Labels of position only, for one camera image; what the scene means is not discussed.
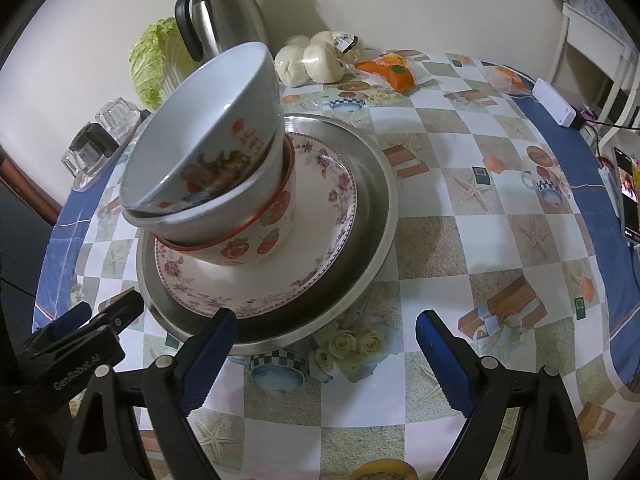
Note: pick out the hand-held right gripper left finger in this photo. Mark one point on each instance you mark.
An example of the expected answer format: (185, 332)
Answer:
(210, 360)

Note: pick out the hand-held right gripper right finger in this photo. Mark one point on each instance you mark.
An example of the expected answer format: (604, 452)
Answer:
(445, 365)

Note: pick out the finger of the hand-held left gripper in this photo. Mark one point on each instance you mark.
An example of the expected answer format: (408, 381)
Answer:
(70, 317)
(120, 310)

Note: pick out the red-rimmed strawberry bowl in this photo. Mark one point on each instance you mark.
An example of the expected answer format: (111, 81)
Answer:
(260, 240)

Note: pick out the white square bowl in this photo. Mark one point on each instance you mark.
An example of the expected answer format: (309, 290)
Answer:
(215, 220)

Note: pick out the steel basin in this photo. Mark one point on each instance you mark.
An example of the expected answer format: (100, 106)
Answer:
(370, 210)

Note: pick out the pink floral plate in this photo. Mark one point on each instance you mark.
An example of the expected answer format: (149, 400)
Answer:
(320, 200)

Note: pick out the white bowl fruit print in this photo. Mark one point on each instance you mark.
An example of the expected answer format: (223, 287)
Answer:
(190, 125)

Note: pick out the yellow round object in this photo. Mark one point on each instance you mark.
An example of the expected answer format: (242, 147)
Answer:
(385, 470)

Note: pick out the oval floral tray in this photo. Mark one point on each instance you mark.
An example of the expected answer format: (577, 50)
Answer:
(84, 183)

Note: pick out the clear glass cup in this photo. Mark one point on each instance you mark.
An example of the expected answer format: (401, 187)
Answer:
(70, 165)
(117, 117)

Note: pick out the glass teapot black lid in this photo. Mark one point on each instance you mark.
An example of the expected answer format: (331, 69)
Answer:
(92, 147)

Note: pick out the blue checked cloth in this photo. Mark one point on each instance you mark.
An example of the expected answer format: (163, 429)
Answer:
(565, 160)

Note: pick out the napa cabbage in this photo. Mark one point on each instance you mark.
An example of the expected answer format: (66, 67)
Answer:
(152, 65)

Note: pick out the smartphone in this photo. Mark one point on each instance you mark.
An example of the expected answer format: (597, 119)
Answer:
(627, 195)

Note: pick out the white power strip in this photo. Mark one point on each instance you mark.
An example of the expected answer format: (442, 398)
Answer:
(552, 102)

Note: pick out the clear packet orange contents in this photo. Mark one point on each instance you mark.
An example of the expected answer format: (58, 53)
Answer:
(507, 80)

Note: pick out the orange snack packet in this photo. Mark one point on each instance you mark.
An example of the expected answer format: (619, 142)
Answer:
(392, 72)

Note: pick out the steel thermos jug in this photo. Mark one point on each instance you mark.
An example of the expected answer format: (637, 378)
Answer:
(225, 15)

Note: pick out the white chair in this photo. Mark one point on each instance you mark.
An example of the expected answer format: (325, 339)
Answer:
(590, 42)

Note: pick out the brown wooden frame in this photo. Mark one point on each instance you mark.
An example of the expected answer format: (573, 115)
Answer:
(30, 190)

